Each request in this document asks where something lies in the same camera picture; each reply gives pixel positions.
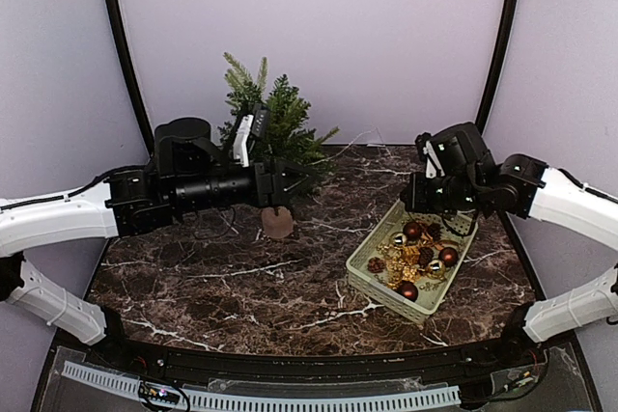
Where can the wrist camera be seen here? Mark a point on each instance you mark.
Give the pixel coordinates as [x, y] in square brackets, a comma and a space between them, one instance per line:
[252, 126]
[426, 153]

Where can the white cable duct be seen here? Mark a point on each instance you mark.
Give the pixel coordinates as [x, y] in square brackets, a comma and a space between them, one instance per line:
[232, 395]

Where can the brown pine cone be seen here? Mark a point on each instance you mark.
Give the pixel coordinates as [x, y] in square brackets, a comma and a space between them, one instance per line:
[376, 265]

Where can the gold bauble left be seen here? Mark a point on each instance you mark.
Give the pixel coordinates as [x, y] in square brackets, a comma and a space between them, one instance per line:
[398, 240]

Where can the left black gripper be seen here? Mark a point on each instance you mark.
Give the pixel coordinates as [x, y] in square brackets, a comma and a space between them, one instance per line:
[271, 193]

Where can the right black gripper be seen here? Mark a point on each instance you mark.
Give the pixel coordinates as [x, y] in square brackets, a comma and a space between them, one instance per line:
[416, 202]

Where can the brown bauble right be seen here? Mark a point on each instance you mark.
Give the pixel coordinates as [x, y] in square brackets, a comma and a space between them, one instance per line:
[449, 256]

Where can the small green christmas tree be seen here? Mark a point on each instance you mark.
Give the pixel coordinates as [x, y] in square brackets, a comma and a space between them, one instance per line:
[288, 135]

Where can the gold bauble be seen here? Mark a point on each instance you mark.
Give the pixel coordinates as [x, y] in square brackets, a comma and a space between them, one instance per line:
[436, 269]
[398, 240]

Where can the pale green plastic basket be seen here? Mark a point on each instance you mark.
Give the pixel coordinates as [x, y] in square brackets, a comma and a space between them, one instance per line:
[439, 231]

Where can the gold gift box ornament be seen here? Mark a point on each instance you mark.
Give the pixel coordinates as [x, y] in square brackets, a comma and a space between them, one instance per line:
[402, 265]

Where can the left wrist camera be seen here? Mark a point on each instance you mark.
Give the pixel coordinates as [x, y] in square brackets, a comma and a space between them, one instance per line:
[252, 126]

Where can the round wooden tree base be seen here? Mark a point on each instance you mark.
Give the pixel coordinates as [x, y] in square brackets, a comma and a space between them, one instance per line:
[277, 222]

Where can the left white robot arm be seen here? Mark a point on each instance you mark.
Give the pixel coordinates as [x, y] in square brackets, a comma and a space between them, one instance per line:
[186, 173]

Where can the brown bauble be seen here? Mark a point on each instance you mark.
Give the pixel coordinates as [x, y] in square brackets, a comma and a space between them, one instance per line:
[412, 230]
[408, 290]
[449, 256]

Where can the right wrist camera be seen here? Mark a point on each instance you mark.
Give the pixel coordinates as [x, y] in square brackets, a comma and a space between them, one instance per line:
[426, 153]

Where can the brown bauble back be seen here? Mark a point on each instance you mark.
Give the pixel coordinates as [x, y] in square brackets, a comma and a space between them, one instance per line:
[412, 230]

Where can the gold bauble right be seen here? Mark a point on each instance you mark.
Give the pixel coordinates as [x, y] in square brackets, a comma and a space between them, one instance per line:
[436, 269]

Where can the brown bauble front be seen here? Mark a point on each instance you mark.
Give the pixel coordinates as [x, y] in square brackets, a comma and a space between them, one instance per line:
[408, 290]

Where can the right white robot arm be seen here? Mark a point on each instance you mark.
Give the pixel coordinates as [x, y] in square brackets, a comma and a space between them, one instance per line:
[460, 176]

